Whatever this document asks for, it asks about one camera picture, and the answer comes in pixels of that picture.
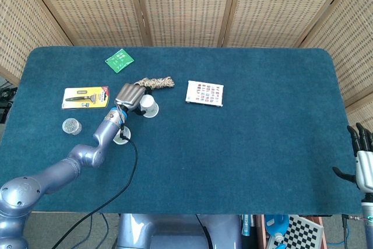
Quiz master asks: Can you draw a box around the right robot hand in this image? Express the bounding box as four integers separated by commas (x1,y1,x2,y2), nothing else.
332,122,373,194

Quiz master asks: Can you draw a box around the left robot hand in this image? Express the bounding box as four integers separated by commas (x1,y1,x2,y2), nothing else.
114,83,146,117

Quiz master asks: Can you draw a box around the white paper cup fern print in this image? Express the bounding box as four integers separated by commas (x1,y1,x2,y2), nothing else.
138,94,160,119

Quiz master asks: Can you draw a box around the white paper cup blue flower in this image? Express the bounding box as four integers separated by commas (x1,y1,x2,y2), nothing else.
112,129,132,146

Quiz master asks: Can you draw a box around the speckled fabric roll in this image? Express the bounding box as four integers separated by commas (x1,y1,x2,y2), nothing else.
135,76,175,90

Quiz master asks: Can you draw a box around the green foil packet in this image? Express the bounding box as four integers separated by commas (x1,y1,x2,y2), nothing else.
104,48,135,74

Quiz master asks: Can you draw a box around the razor in yellow blister pack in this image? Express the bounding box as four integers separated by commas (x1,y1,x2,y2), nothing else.
61,85,111,110

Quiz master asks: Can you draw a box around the black white checkerboard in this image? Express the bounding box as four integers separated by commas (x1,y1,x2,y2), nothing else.
266,215,325,249

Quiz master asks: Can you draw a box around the blue plastic part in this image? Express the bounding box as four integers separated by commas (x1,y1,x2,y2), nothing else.
264,214,290,236

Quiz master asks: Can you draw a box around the woven wooden folding screen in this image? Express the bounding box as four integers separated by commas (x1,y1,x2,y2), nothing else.
0,0,373,135

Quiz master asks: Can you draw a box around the blue table cloth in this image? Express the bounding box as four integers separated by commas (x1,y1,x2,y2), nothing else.
0,45,364,215

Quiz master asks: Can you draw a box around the grey-blue robot torso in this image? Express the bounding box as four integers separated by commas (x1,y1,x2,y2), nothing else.
115,213,243,249

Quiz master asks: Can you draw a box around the black cable bundle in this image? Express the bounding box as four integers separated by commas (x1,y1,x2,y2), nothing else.
0,84,19,123

